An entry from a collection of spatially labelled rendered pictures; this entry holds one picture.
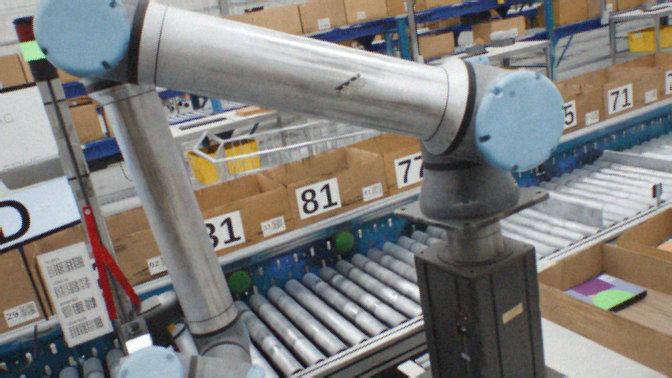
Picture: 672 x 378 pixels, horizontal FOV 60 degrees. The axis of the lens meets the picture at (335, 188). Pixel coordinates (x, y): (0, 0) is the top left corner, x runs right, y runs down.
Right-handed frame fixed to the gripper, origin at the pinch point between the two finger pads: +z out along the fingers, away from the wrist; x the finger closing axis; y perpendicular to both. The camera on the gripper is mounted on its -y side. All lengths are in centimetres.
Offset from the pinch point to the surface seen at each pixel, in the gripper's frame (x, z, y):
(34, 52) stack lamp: -1, -29, -58
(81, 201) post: -1.0, -14.8, -33.6
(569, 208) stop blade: 148, 29, 4
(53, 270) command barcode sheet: -9.3, -9.5, -23.7
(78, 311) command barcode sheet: -7.6, -4.7, -15.4
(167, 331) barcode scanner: 6.8, -3.7, -5.5
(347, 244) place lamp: 76, 56, -15
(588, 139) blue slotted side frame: 200, 55, -20
